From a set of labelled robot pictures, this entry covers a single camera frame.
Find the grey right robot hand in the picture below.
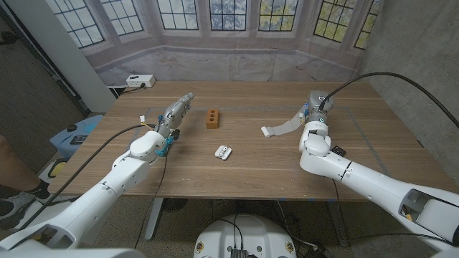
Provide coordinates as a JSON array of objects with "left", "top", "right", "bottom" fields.
[{"left": 301, "top": 90, "right": 335, "bottom": 125}]

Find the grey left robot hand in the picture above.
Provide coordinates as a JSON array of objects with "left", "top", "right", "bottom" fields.
[{"left": 154, "top": 92, "right": 195, "bottom": 139}]

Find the white bandage strip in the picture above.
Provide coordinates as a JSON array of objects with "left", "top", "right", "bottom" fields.
[{"left": 260, "top": 110, "right": 306, "bottom": 139}]

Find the wooden block with three holes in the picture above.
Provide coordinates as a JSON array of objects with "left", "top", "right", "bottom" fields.
[{"left": 205, "top": 108, "right": 220, "bottom": 130}]

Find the white AirPods case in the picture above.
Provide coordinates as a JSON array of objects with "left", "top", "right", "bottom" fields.
[{"left": 214, "top": 145, "right": 232, "bottom": 161}]

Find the white power strip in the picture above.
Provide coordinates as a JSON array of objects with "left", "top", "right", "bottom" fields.
[{"left": 126, "top": 74, "right": 156, "bottom": 89}]

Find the printed window backdrop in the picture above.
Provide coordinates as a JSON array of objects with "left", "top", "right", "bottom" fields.
[{"left": 44, "top": 0, "right": 384, "bottom": 87}]

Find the blue and white floor device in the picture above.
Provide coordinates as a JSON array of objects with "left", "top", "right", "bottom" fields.
[{"left": 49, "top": 114, "right": 104, "bottom": 161}]

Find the grey table leg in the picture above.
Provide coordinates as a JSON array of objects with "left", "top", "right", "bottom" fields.
[
  {"left": 326, "top": 201, "right": 349, "bottom": 247},
  {"left": 144, "top": 197, "right": 165, "bottom": 241}
]

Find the yellow and black floor item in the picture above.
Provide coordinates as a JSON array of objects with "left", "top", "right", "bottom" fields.
[{"left": 47, "top": 159, "right": 68, "bottom": 179}]

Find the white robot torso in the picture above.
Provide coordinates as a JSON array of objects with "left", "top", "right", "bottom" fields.
[{"left": 193, "top": 214, "right": 298, "bottom": 258}]

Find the person leg with grey shoe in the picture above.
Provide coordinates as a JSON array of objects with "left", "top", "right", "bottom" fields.
[{"left": 0, "top": 132, "right": 55, "bottom": 230}]

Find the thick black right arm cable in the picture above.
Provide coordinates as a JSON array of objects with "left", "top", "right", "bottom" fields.
[{"left": 318, "top": 72, "right": 459, "bottom": 130}]

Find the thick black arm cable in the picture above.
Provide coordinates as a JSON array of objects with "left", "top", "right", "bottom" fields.
[
  {"left": 19, "top": 123, "right": 158, "bottom": 230},
  {"left": 318, "top": 72, "right": 459, "bottom": 130}
]

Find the thin black left wrist cable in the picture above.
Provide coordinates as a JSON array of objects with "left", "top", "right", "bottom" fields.
[{"left": 134, "top": 152, "right": 169, "bottom": 250}]

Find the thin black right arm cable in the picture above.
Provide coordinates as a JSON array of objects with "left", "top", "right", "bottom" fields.
[{"left": 331, "top": 178, "right": 453, "bottom": 247}]

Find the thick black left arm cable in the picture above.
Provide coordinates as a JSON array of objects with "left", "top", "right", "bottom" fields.
[{"left": 19, "top": 123, "right": 158, "bottom": 230}]

